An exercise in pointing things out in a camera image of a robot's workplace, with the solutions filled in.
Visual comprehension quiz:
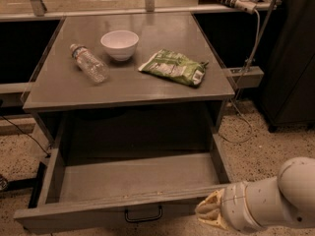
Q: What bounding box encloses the grey top drawer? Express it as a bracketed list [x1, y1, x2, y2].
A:
[13, 115, 258, 236]

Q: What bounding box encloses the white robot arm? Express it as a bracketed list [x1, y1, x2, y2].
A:
[195, 157, 315, 234]

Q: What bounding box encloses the grey cabinet with top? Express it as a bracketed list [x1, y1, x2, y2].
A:
[20, 12, 236, 155]

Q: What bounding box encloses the green chip bag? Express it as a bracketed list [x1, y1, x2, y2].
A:
[138, 49, 208, 88]

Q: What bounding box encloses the dark cabinet at right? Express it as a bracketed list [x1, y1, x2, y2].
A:
[258, 0, 315, 133]

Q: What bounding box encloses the clear plastic water bottle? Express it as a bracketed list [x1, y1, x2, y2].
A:
[70, 44, 109, 84]

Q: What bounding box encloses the white ceramic bowl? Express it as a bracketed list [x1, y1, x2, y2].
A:
[100, 30, 139, 61]

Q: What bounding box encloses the white emergency stop button box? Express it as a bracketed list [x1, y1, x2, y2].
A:
[235, 0, 256, 14]

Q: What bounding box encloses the black drawer handle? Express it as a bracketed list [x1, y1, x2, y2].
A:
[124, 205, 163, 223]

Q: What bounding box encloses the grey wall bracket box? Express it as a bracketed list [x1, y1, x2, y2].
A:
[222, 66, 264, 89]

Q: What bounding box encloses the grey cable on floor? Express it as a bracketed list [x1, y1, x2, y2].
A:
[218, 9, 262, 145]

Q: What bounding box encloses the black cable on left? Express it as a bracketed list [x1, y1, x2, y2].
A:
[0, 114, 51, 157]

